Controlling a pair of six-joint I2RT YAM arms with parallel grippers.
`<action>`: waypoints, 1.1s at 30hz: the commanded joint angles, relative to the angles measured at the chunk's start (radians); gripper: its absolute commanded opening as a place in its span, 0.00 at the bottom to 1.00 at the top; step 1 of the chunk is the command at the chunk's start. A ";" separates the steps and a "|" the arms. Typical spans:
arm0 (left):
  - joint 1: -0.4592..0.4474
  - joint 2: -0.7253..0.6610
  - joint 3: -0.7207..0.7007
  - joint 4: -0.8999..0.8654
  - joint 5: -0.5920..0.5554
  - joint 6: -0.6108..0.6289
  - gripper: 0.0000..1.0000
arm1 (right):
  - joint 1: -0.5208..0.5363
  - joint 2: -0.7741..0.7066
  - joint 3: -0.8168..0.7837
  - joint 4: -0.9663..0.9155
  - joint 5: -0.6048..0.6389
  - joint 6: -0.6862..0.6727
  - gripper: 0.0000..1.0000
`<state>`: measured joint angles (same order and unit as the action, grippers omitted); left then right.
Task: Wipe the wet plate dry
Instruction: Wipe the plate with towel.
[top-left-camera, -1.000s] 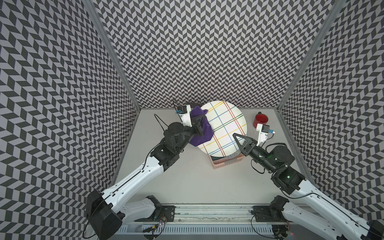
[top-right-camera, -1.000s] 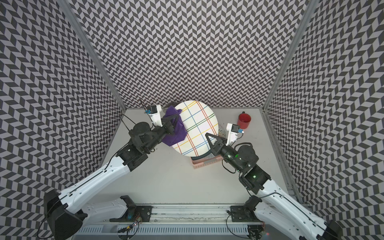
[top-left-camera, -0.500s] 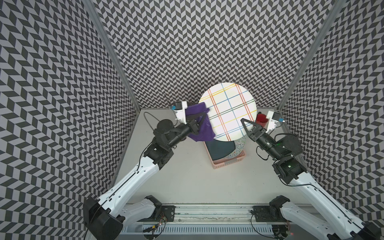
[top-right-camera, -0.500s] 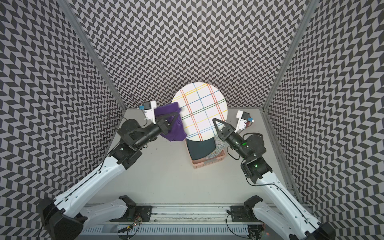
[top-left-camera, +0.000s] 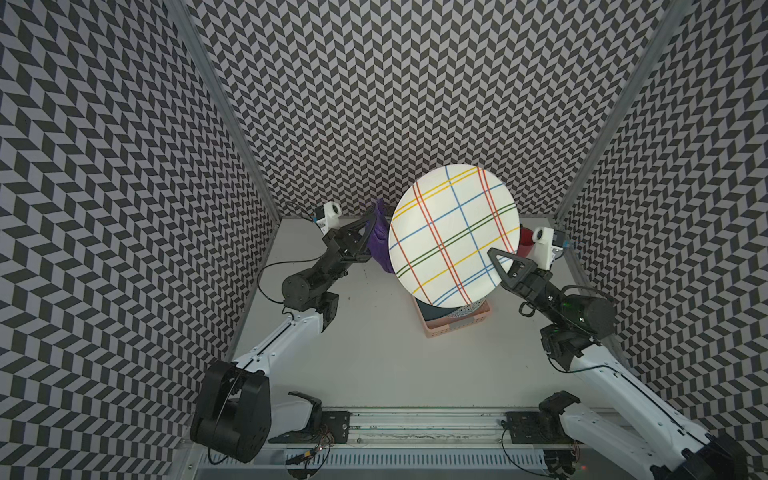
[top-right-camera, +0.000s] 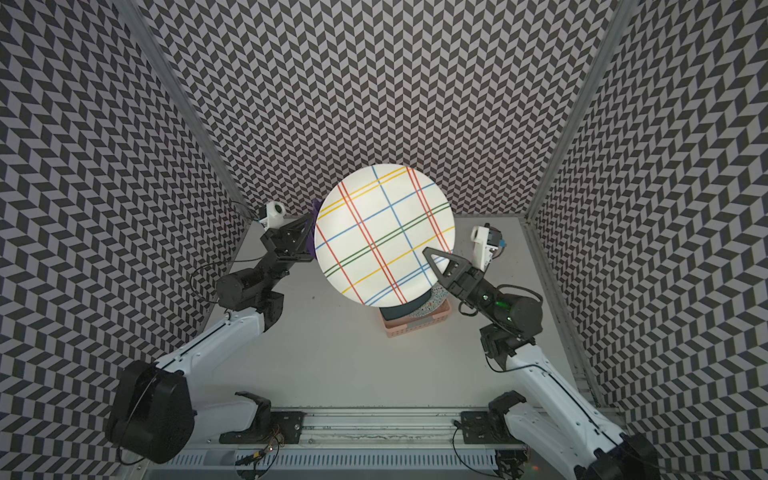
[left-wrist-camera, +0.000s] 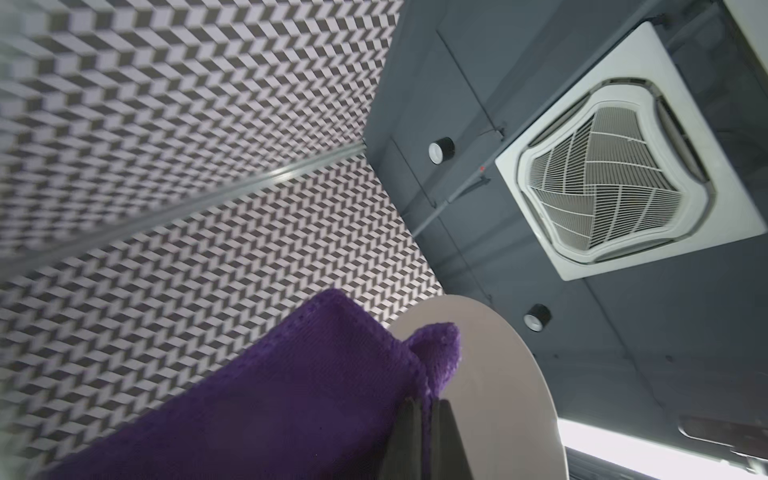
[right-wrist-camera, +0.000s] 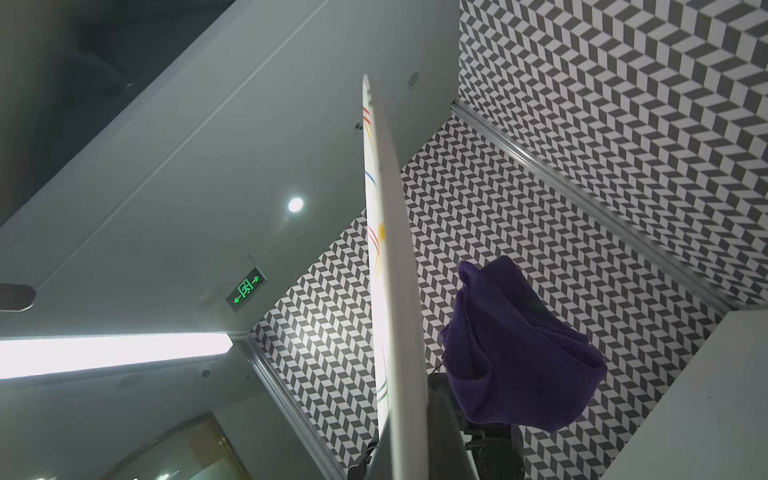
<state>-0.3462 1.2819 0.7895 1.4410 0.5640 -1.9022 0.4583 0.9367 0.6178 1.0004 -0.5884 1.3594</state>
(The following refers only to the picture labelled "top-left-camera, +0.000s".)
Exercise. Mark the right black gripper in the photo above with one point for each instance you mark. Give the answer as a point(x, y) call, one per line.
point(524, 283)

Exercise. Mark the colourful speckled round plate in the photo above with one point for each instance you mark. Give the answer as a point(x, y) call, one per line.
point(467, 310)

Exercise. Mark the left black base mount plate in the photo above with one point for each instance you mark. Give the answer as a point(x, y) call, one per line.
point(335, 424)

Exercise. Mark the purple cloth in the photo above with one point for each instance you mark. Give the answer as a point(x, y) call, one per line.
point(378, 242)

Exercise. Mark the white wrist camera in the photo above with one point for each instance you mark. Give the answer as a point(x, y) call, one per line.
point(549, 245)
point(327, 216)

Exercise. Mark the red mug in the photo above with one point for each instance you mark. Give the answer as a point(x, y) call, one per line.
point(526, 242)

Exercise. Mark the dark teal square plate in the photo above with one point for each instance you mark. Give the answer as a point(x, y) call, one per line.
point(430, 313)

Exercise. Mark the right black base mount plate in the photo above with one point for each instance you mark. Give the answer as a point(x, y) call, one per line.
point(536, 427)

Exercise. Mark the pink plastic basket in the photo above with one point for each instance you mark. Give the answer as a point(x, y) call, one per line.
point(432, 330)

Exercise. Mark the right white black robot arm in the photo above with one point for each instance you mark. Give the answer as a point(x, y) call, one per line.
point(662, 443)

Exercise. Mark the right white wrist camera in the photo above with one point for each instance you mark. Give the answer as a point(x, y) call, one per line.
point(549, 245)

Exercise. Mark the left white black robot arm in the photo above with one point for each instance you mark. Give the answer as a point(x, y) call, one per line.
point(239, 407)

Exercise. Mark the white plaid round plate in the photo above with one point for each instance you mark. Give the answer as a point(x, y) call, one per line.
point(442, 230)

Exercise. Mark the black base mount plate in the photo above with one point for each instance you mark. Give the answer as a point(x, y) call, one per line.
point(536, 427)
point(335, 424)

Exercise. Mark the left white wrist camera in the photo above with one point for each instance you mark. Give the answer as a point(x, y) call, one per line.
point(327, 216)

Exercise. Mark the aluminium front rail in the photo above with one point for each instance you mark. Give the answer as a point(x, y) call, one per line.
point(425, 427)

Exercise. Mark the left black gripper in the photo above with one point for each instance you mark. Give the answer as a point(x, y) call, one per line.
point(349, 241)

